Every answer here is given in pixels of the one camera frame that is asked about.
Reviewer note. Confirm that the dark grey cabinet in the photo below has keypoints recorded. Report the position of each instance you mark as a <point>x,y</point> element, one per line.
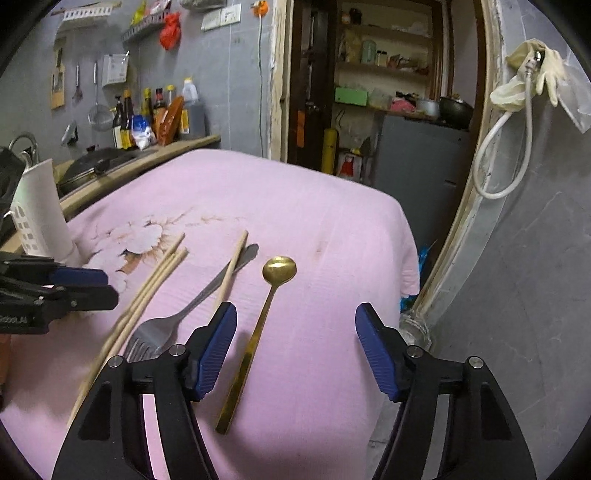
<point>415,157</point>

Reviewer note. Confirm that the wooden knife holder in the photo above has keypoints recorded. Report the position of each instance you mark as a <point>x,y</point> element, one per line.
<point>57,78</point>

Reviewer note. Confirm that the black wok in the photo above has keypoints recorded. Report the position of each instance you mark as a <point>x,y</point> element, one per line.
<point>92,166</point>

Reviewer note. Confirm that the wooden countertop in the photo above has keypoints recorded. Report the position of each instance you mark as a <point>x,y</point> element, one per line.
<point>184,145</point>

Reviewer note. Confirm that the clear bag of dried goods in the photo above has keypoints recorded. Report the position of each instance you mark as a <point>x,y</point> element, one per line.
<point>201,3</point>

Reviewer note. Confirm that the wooden door frame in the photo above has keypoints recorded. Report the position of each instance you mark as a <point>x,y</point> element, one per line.
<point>277,92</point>

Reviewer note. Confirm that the white box on wall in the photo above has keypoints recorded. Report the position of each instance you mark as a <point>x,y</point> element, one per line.
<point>115,69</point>

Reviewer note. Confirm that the steel fork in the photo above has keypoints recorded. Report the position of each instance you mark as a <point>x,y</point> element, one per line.
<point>157,330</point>

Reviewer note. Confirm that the gold spoon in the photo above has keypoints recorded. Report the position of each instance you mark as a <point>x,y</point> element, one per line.
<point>279,270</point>

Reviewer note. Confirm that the orange wall hook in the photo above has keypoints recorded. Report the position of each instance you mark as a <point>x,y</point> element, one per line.
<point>260,7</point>

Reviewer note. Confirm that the hanging peeler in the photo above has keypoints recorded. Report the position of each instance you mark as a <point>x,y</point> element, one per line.
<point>77,87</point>

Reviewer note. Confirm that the steel faucet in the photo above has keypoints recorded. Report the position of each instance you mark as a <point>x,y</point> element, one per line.
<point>23,138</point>

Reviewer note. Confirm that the pink floral tablecloth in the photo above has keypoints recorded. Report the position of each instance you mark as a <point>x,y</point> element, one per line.
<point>300,207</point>

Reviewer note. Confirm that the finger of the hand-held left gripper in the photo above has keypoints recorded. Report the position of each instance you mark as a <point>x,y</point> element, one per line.
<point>78,278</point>
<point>83,300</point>

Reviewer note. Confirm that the black cooking pot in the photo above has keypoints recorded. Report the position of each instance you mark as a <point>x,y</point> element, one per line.
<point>456,113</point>

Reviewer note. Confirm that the white wall basket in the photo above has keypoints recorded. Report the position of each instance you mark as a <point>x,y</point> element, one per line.
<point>87,12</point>

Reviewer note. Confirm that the white plastic utensil holder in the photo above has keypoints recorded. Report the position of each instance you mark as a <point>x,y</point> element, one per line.
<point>41,207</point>

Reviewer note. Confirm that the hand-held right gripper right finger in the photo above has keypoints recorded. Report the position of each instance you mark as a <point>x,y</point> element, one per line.
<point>376,350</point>

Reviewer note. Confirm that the white wall socket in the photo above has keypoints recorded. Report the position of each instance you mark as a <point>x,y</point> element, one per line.
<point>221,17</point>

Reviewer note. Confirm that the metal wall shelf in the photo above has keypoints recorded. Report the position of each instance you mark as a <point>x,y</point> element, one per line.
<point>143,28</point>

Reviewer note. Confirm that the steel pot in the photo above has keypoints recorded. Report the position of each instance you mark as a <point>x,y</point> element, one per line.
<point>427,108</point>

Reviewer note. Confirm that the snack packets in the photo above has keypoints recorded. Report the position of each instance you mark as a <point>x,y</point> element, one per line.
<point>152,9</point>

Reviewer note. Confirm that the cream rubber gloves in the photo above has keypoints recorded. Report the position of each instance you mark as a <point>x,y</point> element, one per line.
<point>551,69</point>

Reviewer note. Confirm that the hanging mesh strainer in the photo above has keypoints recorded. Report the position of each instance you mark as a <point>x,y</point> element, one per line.
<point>100,117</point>

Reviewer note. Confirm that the green box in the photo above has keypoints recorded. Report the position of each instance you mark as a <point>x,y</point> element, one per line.
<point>351,97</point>

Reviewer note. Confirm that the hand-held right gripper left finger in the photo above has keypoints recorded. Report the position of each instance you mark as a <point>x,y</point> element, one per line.
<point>217,350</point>

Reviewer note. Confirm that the yellow canister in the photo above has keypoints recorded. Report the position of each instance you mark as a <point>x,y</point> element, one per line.
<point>329,152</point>

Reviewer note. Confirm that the blue and white bag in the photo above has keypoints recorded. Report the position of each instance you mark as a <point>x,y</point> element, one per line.
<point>143,134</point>

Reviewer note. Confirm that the wooden storage shelf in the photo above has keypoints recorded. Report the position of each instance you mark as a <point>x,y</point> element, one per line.
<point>388,69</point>

